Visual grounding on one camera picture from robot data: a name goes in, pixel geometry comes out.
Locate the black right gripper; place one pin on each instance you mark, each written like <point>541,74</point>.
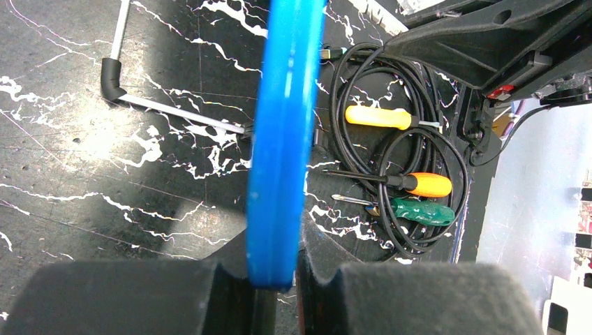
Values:
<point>512,50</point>

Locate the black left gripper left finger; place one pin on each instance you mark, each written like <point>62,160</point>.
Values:
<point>208,296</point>

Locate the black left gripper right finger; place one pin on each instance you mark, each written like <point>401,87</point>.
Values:
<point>339,294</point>

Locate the blue framed whiteboard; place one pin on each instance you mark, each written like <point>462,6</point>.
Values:
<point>281,142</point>

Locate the yellow handled screwdriver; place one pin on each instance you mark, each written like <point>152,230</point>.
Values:
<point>372,116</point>

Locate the green handled screwdriver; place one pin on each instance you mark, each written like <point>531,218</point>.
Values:
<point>422,212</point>

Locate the orange handled screwdriver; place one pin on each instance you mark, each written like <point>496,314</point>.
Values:
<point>423,184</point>

